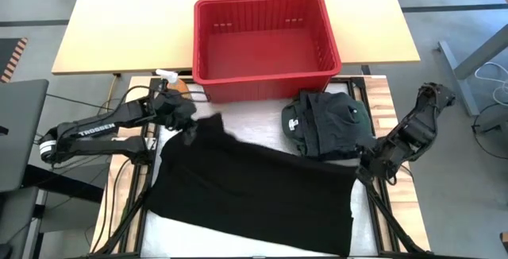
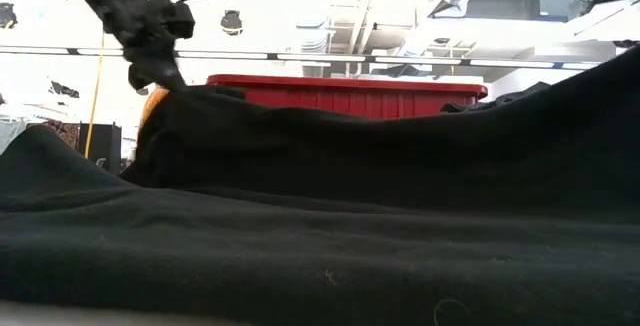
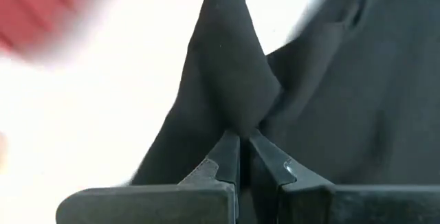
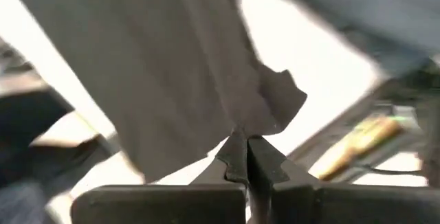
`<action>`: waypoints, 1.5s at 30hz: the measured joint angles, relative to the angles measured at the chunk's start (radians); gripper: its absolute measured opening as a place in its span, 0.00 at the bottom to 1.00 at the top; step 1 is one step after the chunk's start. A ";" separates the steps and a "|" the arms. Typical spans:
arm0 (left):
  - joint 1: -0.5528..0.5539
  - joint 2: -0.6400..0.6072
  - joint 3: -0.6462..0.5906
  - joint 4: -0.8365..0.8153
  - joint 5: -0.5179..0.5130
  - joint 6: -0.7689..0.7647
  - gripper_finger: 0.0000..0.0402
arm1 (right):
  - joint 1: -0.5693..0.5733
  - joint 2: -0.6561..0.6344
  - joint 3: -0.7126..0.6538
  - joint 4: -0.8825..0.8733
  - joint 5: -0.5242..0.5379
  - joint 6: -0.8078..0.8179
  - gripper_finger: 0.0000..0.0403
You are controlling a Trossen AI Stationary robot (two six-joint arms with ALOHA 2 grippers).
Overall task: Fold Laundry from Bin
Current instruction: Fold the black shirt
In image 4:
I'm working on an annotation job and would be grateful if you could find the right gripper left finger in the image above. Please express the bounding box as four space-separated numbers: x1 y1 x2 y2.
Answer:
70 129 248 224

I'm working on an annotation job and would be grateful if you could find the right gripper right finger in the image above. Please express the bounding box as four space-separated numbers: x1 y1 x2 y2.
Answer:
247 135 440 224

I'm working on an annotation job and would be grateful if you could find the black garment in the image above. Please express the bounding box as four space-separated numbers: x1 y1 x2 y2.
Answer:
5 0 309 183

